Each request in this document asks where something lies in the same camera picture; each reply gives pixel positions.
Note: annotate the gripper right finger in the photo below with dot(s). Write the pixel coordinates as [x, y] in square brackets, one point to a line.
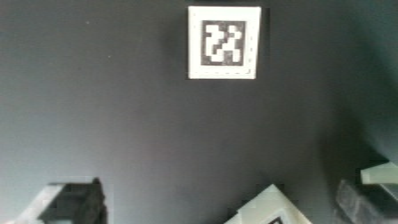
[366, 203]

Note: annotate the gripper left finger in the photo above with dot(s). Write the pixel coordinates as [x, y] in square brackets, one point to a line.
[67, 204]

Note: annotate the white chair back frame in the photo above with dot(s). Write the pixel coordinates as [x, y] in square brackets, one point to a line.
[270, 209]

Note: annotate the white tagged cube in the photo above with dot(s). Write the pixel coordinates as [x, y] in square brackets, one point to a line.
[222, 42]

